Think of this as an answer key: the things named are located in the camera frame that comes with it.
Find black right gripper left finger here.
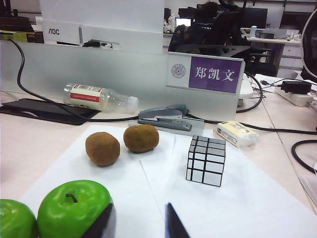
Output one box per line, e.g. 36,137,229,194
83,203,116,238

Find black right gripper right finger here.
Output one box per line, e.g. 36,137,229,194
164,202,192,238

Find green toy apple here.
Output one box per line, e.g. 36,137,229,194
36,179,114,238
0,198,38,238

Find silver mirror puzzle cube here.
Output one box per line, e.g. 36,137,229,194
185,135,227,187

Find brown toy kiwi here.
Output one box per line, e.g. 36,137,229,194
85,132,121,167
123,124,160,153

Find grey blue stapler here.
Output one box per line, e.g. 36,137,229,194
137,104,193,132

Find small tissue pack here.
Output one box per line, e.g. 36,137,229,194
216,120,261,148

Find clear plastic bottle red label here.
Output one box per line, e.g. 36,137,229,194
62,83,139,114

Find printed documents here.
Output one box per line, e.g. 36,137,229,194
299,170,317,217

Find white plastic device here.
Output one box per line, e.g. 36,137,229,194
236,72,255,107

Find purple white name plate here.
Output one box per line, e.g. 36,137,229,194
165,51,246,97

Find frosted desk partition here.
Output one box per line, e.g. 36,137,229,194
0,40,239,122

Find white power strip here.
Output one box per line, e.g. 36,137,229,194
274,86,316,107

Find black plug adapter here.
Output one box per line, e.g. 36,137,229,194
281,80,313,95

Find seated person dark clothes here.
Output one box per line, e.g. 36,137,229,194
170,1,223,54

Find white monitor back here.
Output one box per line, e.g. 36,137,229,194
39,0,166,55

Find yellow green cardboard box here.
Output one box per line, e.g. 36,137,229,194
0,29,28,43

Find black mesh office chair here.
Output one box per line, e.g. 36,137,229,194
302,23,317,81

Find black charger cable loop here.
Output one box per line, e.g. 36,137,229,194
291,139,317,175

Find black looped cable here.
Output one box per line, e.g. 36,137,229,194
236,71,264,114

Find thick black cable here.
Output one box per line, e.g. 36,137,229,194
6,38,317,136

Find white curved cable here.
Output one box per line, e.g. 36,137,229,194
300,9,317,80

